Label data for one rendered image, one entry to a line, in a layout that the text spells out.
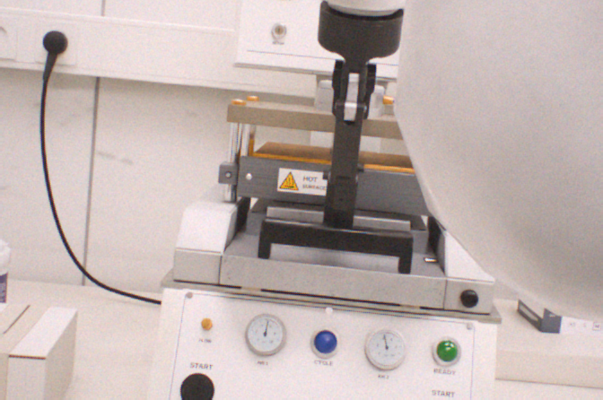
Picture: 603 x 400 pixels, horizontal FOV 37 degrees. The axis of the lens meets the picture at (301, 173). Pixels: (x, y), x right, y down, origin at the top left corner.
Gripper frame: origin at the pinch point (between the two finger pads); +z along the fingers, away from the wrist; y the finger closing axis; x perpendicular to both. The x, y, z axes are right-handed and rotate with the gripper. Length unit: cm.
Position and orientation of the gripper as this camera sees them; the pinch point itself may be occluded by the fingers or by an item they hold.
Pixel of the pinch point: (339, 204)
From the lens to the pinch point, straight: 89.6
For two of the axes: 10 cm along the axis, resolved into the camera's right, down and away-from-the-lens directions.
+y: -1.0, 4.4, -8.9
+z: -0.8, 8.9, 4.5
